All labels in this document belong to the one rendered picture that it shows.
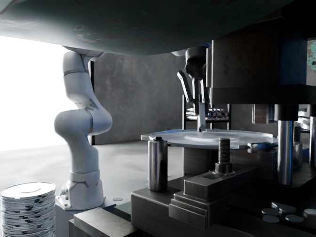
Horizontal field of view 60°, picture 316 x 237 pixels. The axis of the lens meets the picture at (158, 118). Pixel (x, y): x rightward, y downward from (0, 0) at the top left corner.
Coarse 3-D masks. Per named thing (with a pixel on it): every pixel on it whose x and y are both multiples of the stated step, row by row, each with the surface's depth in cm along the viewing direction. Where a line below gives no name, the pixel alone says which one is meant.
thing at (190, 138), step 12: (168, 132) 73; (180, 132) 74; (192, 132) 74; (204, 132) 76; (216, 132) 74; (228, 132) 74; (240, 132) 73; (252, 132) 70; (180, 144) 50; (192, 144) 49; (204, 144) 53; (216, 144) 53; (240, 144) 53; (276, 144) 52
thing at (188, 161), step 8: (144, 136) 68; (184, 152) 62; (192, 152) 60; (200, 152) 59; (208, 152) 58; (216, 152) 59; (184, 160) 62; (192, 160) 60; (200, 160) 59; (208, 160) 58; (216, 160) 59; (184, 168) 62; (192, 168) 60; (200, 168) 59; (208, 168) 58
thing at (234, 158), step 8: (296, 144) 54; (232, 152) 50; (240, 152) 49; (248, 152) 48; (264, 152) 46; (272, 152) 45; (296, 152) 53; (232, 160) 51; (240, 160) 49; (248, 160) 48; (256, 160) 47; (264, 160) 46; (272, 160) 45; (296, 160) 54; (264, 168) 46; (272, 168) 45; (264, 176) 46; (272, 176) 46
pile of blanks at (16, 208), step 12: (12, 204) 147; (24, 204) 148; (36, 204) 152; (48, 204) 156; (12, 216) 147; (24, 216) 148; (36, 216) 153; (48, 216) 156; (12, 228) 148; (24, 228) 150; (36, 228) 152; (48, 228) 157
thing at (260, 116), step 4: (256, 104) 52; (260, 104) 52; (264, 104) 51; (268, 104) 51; (256, 108) 52; (260, 108) 52; (264, 108) 51; (268, 108) 51; (256, 112) 52; (260, 112) 52; (264, 112) 51; (268, 112) 51; (256, 116) 52; (260, 116) 52; (264, 116) 51; (268, 116) 51; (256, 120) 52; (260, 120) 52; (264, 120) 51; (268, 120) 52; (272, 120) 54
